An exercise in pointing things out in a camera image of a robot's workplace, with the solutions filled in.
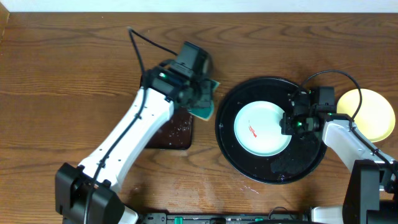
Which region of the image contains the green yellow sponge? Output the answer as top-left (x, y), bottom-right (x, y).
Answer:
top-left (187, 79), bottom-right (219, 121)

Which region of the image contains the mint plate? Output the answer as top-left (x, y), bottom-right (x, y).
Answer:
top-left (234, 101), bottom-right (292, 157)

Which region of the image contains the yellow plate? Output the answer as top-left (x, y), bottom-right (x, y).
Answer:
top-left (337, 89), bottom-right (396, 142)

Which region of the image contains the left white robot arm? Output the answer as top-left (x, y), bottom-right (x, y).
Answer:
top-left (55, 67), bottom-right (219, 223)

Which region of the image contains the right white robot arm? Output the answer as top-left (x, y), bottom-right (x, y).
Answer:
top-left (279, 110), bottom-right (397, 224)

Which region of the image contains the round black tray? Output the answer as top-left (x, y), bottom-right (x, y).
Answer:
top-left (215, 77), bottom-right (327, 184)

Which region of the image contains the dark brown rectangular tray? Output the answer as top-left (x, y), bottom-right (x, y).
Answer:
top-left (141, 73), bottom-right (193, 150)

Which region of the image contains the right black cable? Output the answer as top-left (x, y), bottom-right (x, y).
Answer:
top-left (289, 69), bottom-right (398, 175)

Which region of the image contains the black cable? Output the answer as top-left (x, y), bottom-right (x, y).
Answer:
top-left (83, 26), bottom-right (178, 224)
top-left (289, 69), bottom-right (398, 175)

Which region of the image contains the left black cable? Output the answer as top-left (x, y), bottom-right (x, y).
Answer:
top-left (83, 26), bottom-right (178, 224)

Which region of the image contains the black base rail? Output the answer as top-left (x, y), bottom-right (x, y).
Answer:
top-left (137, 213), bottom-right (312, 224)

